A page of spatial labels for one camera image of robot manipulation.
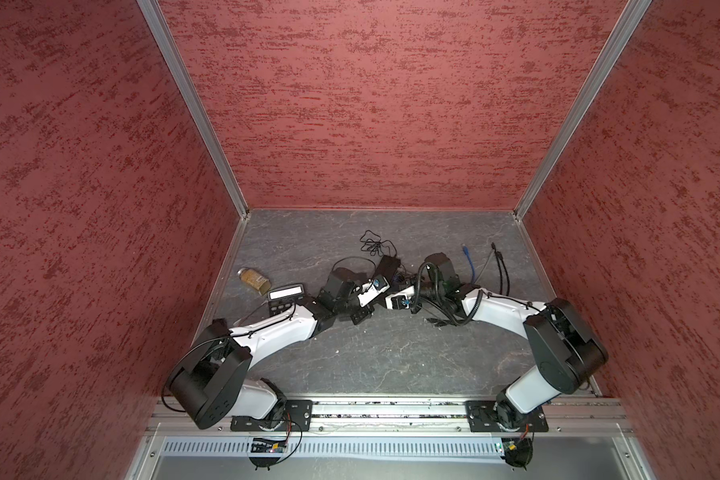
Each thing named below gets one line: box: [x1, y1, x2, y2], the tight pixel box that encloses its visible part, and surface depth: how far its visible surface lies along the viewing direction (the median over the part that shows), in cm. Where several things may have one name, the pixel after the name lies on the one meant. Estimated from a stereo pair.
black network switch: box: [375, 255, 401, 281], surface depth 105 cm
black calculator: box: [267, 283, 305, 316], surface depth 96 cm
